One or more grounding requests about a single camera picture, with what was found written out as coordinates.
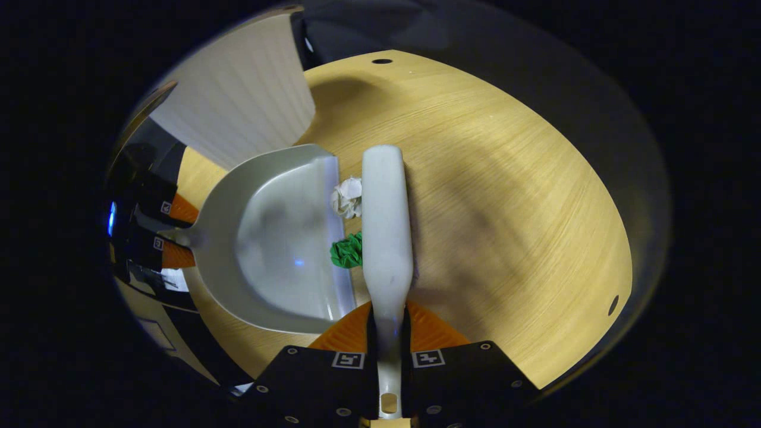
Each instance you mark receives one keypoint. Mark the white paper ball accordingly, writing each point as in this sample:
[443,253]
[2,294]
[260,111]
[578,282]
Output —
[348,199]

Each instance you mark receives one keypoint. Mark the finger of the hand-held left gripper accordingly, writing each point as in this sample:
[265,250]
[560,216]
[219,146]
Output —
[169,205]
[154,249]

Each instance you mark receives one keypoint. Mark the white ribbed garbage bin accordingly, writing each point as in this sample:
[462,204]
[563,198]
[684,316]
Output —
[238,101]

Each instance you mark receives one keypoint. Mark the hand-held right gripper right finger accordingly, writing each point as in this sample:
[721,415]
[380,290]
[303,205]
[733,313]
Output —
[464,386]

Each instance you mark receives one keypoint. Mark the wooden desktop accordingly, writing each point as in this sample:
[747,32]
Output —
[505,208]

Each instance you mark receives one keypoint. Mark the grey plastic dustpan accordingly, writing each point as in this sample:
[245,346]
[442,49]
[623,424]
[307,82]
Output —
[279,238]

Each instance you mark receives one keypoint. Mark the green paper ball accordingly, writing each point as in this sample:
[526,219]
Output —
[346,252]

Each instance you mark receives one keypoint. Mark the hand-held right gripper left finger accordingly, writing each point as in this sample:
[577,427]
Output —
[315,386]

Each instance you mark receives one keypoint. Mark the small grey broom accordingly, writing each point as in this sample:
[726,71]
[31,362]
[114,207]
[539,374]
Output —
[386,208]

